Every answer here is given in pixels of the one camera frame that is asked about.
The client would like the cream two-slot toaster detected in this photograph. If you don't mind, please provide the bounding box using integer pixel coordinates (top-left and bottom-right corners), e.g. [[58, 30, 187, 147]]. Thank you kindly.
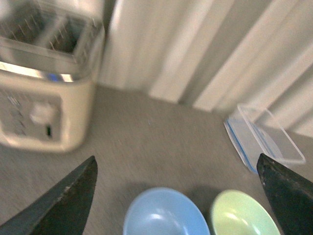
[[0, 0, 105, 152]]

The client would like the blue-rimmed container lid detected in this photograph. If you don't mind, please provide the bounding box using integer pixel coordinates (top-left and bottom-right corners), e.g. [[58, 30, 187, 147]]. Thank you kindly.
[[224, 118, 283, 173]]

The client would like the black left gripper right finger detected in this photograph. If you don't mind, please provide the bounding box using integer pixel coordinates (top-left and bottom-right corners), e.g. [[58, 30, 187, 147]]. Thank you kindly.
[[257, 153, 313, 235]]

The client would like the green bowl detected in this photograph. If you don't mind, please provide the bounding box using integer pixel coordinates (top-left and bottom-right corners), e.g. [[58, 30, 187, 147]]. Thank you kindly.
[[208, 189, 280, 235]]

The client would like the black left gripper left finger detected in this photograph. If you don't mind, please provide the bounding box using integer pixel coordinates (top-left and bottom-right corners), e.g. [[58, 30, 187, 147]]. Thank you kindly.
[[0, 156, 98, 235]]

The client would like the white curtain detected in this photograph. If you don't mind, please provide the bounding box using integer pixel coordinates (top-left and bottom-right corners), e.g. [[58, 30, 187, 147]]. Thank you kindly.
[[101, 0, 313, 136]]

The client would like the clear plastic food container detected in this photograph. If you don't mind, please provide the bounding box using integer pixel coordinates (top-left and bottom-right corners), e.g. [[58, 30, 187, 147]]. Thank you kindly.
[[234, 104, 306, 168]]

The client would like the blue bowl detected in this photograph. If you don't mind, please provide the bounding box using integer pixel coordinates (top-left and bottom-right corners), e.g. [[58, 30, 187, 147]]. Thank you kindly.
[[123, 188, 210, 235]]

